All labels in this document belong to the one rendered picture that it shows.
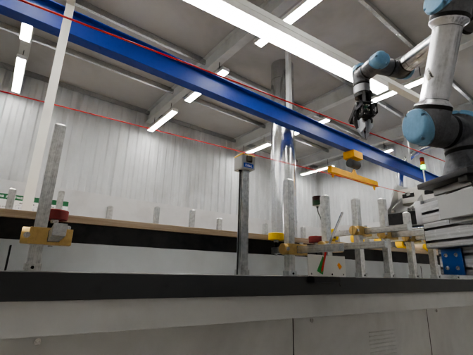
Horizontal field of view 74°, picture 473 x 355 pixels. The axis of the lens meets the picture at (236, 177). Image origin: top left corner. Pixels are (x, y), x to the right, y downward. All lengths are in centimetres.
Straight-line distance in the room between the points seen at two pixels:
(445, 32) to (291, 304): 118
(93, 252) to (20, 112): 750
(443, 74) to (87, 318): 137
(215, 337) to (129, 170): 756
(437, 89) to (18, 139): 812
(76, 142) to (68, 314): 765
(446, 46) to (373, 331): 165
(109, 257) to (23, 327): 38
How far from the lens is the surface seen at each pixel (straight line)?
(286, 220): 152
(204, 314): 129
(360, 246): 161
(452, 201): 109
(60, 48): 248
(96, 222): 136
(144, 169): 899
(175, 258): 145
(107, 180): 861
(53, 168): 116
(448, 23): 131
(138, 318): 120
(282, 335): 178
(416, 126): 122
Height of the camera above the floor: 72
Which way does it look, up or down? 16 degrees up
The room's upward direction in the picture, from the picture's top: 2 degrees clockwise
